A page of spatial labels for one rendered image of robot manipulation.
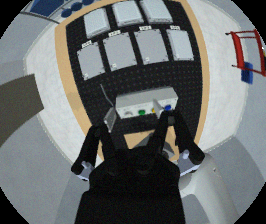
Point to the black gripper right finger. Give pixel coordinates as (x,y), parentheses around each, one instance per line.
(191,156)

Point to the white button panel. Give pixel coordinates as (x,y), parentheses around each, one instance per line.
(141,102)

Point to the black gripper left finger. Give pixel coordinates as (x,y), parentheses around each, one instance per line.
(86,160)

